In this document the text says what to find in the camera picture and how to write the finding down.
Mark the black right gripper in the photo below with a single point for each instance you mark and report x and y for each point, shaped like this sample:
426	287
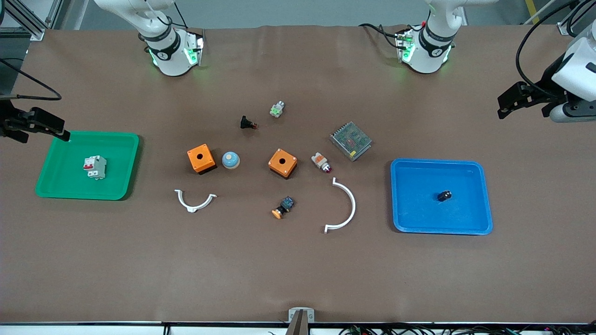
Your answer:
6	117

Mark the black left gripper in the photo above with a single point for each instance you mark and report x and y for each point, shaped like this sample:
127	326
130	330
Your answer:
547	83

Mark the white red circuit breaker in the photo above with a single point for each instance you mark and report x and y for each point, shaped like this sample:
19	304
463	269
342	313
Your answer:
95	168

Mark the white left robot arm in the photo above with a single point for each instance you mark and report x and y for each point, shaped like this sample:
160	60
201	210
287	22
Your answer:
428	56

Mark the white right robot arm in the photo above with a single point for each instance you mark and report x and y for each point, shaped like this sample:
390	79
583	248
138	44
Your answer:
170	60

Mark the green plastic tray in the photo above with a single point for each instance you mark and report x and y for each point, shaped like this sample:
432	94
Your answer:
70	186

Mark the blue plastic tray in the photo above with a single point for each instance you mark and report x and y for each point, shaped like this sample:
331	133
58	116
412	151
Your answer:
419	209

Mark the orange button box with hole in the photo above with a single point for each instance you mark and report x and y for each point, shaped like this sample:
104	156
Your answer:
207	161
289	164

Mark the metal mesh power supply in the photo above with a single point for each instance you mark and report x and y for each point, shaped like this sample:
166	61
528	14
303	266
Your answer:
351	139

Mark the blue dome button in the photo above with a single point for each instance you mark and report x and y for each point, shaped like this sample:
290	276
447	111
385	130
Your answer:
230	160

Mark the red indicator lamp orange body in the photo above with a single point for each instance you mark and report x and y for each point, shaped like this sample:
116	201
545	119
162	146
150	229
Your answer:
319	160

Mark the green white push button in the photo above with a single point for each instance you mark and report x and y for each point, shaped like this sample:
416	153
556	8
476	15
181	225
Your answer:
277	110

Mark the brown table mat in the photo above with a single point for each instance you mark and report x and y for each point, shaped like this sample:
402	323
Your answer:
298	260

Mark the aluminium frame profile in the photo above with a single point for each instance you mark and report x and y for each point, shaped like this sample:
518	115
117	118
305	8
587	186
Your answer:
575	21
35	25

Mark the small white curved bracket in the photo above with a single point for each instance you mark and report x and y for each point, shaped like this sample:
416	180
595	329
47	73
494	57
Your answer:
192	208

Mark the large white curved bracket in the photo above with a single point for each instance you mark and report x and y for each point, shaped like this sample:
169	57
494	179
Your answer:
354	207

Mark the black switch with red tip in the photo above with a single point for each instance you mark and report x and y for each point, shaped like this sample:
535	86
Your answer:
245	122

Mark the orange push button switch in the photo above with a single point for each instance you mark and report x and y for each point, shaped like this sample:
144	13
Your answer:
285	204

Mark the grey metal edge bracket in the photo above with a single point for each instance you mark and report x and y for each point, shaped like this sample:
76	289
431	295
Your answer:
293	312

